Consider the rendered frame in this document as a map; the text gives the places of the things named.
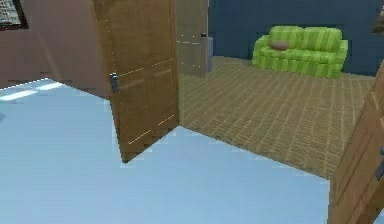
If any green striped sofa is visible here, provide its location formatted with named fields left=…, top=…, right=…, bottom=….
left=251, top=25, right=349, bottom=80

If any brown wooden room door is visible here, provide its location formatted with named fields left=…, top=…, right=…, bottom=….
left=92, top=0, right=181, bottom=164

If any dark door handle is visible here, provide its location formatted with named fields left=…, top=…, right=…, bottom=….
left=375, top=146, right=384, bottom=182

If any dark framed wall picture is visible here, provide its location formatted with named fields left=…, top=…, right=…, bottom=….
left=0, top=0, right=30, bottom=31

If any brown sofa cushion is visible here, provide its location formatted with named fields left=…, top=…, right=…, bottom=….
left=270, top=40, right=291, bottom=52

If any grey door handle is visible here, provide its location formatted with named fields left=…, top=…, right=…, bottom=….
left=109, top=72, right=120, bottom=94

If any brown panelled room door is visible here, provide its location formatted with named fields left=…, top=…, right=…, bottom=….
left=327, top=59, right=384, bottom=224

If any pale brown wooden door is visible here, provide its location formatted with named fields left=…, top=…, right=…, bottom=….
left=175, top=0, right=210, bottom=79

